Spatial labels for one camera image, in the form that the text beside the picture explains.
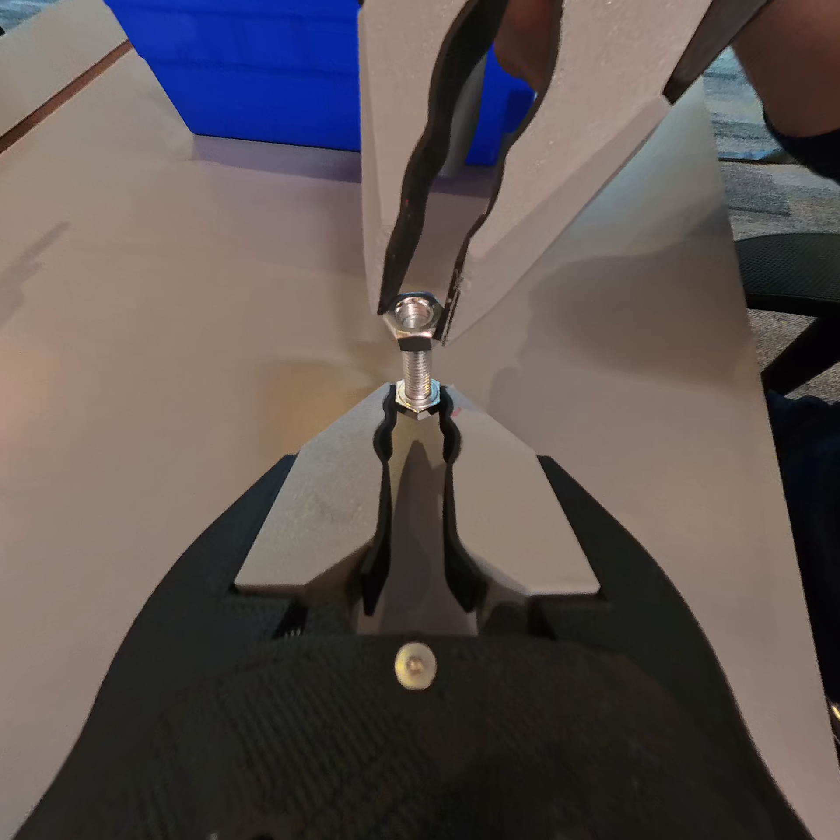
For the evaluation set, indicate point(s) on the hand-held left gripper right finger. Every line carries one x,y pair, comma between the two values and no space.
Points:
518,518

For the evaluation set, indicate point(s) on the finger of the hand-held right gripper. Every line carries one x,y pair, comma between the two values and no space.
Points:
400,98
604,118

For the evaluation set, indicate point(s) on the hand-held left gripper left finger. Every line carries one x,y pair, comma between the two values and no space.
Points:
321,512

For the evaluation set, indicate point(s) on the blue plastic bin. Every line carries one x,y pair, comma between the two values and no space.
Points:
262,65

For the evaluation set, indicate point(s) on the silver bolt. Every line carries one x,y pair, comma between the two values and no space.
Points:
418,380

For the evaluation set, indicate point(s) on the silver hex nut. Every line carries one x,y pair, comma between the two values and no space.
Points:
396,328

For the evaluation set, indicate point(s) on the person's right forearm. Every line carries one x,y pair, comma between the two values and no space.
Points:
810,154

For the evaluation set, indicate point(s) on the person's right hand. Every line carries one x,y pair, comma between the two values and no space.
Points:
794,72

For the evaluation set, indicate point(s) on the person's black chair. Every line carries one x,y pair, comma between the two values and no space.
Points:
787,269

